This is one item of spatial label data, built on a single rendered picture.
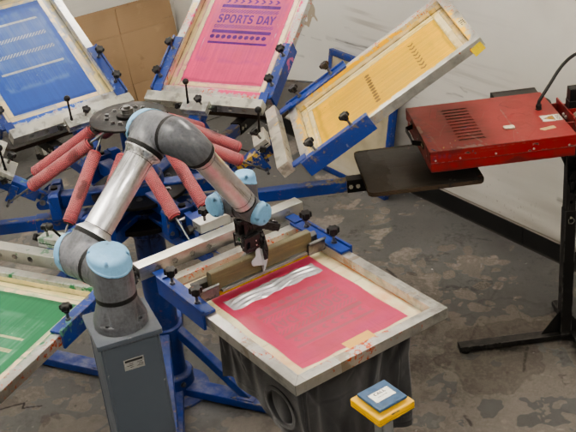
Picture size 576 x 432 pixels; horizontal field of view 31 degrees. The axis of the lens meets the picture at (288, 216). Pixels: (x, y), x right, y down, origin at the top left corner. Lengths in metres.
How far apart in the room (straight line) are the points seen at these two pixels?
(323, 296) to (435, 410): 1.18
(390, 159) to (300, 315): 1.19
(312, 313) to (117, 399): 0.71
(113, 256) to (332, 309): 0.83
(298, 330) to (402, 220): 2.64
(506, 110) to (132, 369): 2.06
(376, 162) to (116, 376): 1.75
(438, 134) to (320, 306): 1.07
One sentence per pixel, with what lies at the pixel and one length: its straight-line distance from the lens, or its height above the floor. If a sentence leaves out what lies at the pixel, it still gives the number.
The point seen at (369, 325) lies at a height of 0.96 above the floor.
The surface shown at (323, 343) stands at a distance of 3.22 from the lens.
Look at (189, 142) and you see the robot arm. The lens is 2.95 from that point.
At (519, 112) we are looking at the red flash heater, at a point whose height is 1.10.
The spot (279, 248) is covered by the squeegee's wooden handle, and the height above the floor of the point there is 1.05.
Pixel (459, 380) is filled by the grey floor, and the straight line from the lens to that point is 4.63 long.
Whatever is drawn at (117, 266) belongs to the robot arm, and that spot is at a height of 1.41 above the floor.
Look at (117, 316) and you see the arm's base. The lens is 2.92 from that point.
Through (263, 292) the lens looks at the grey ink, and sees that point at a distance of 3.48.
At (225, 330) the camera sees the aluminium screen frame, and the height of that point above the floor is 0.99.
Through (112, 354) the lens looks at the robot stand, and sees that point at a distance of 2.95.
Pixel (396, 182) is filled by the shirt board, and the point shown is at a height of 0.95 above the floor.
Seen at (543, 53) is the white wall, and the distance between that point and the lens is 5.09.
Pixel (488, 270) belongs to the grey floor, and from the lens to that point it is 5.38.
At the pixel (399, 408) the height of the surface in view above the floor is 0.95.
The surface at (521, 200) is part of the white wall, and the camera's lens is 5.49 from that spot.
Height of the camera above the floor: 2.80
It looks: 28 degrees down
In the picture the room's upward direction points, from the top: 6 degrees counter-clockwise
